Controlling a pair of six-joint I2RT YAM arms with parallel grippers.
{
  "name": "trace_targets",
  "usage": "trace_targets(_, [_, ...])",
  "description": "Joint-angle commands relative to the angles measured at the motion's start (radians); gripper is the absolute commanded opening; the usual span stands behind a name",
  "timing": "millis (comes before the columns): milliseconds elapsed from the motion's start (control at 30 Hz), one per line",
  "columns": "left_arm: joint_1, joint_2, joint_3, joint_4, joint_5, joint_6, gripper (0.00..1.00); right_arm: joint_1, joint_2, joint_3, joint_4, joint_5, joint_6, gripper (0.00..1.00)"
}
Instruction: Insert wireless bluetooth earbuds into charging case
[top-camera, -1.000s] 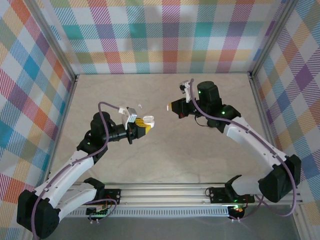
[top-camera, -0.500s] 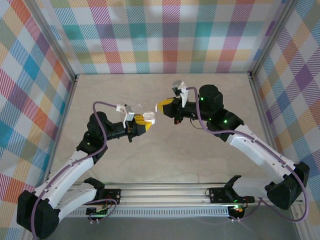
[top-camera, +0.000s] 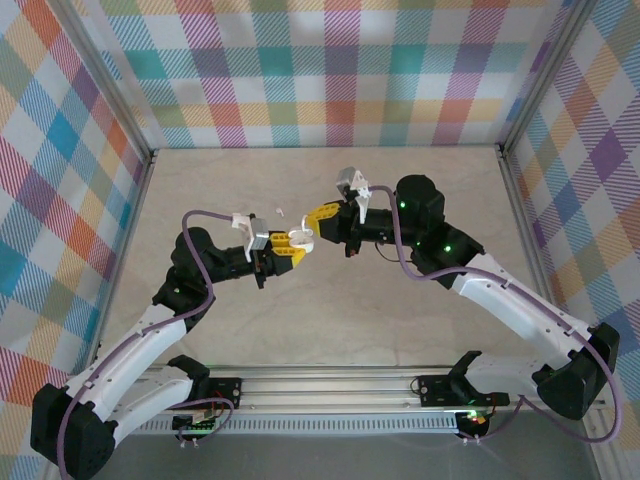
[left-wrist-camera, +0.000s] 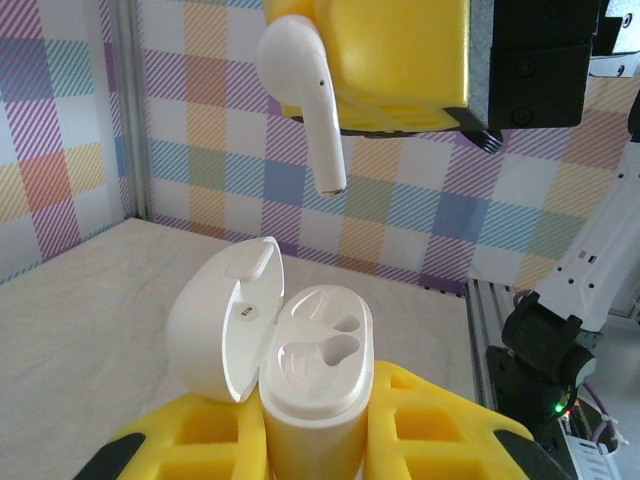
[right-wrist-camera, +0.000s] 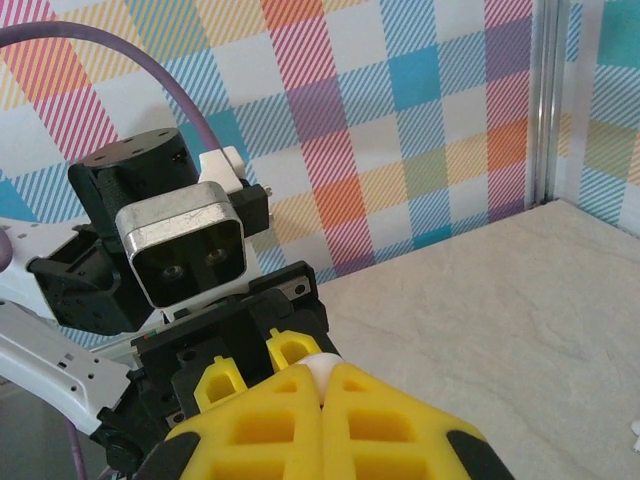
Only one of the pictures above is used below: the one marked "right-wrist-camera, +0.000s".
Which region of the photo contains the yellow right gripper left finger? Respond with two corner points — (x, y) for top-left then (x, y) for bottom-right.
(134, 363), (326, 480)

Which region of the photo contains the round earbud charging case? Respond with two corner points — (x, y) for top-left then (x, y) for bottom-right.
(303, 351), (346, 407)

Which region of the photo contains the aluminium left frame post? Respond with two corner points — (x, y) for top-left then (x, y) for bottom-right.
(528, 0), (569, 207)

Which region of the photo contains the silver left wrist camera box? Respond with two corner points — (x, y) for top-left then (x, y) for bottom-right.
(114, 146), (274, 321)

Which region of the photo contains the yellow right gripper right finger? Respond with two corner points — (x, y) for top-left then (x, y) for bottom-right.
(319, 362), (516, 480)

